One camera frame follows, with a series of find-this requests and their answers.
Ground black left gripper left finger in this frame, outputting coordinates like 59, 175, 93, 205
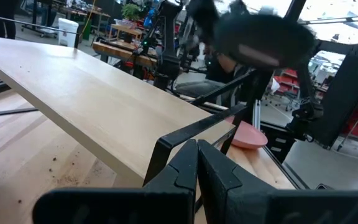
32, 139, 198, 224

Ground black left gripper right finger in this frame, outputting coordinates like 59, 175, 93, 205
197, 139, 358, 224

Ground pink plate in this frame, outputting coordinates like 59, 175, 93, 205
225, 116, 269, 150

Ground red storage shelving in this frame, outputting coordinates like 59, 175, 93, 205
273, 68, 301, 94

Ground small green potted plant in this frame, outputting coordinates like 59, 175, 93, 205
121, 2, 142, 21

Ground wooden workbench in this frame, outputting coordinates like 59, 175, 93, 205
91, 40, 158, 68

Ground white bucket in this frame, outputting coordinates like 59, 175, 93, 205
57, 17, 80, 48

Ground person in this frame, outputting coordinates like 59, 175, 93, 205
0, 0, 20, 40

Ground wooden shelf with black frame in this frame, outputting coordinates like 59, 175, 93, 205
0, 34, 248, 187

